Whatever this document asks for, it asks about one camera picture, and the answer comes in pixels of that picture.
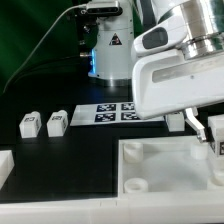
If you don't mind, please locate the grey camera cable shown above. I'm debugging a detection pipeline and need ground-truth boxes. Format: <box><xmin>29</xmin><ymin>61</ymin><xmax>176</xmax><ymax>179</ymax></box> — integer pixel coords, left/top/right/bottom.
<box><xmin>2</xmin><ymin>3</ymin><xmax>88</xmax><ymax>94</ymax></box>

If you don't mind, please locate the grey camera on base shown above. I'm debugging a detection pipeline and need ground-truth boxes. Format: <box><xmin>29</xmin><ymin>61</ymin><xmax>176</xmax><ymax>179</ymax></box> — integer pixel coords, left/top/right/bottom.
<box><xmin>84</xmin><ymin>0</ymin><xmax>120</xmax><ymax>16</ymax></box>

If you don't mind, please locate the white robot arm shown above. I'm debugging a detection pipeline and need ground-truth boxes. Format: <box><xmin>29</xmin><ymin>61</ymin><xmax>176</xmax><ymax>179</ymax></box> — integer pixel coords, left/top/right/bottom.
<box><xmin>81</xmin><ymin>0</ymin><xmax>224</xmax><ymax>142</ymax></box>

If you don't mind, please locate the white sheet with markers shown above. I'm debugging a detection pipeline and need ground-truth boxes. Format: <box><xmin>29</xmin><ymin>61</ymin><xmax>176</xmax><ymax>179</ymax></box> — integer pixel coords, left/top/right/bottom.
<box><xmin>70</xmin><ymin>102</ymin><xmax>166</xmax><ymax>127</ymax></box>

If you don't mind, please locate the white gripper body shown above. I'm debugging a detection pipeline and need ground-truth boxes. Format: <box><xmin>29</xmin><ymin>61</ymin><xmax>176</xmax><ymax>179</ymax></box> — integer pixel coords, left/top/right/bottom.
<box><xmin>132</xmin><ymin>49</ymin><xmax>224</xmax><ymax>119</ymax></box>

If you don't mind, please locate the white front fence rail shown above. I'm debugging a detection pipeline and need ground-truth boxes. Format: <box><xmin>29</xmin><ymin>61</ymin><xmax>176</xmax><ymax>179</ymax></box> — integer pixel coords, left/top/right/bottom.
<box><xmin>0</xmin><ymin>191</ymin><xmax>224</xmax><ymax>224</ymax></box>

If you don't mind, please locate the white square tabletop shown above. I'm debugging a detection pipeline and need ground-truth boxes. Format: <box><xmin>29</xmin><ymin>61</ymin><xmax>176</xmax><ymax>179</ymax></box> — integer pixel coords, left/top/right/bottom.
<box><xmin>118</xmin><ymin>136</ymin><xmax>224</xmax><ymax>194</ymax></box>

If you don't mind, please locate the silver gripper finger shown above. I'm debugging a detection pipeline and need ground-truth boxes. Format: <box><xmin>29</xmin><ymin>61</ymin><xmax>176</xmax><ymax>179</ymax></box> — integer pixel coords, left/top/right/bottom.
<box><xmin>185</xmin><ymin>107</ymin><xmax>207</xmax><ymax>143</ymax></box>

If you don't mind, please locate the white obstacle block left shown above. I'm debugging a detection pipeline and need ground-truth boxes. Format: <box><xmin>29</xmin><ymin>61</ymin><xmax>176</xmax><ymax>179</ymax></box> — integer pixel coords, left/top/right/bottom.
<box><xmin>0</xmin><ymin>150</ymin><xmax>14</xmax><ymax>190</ymax></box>

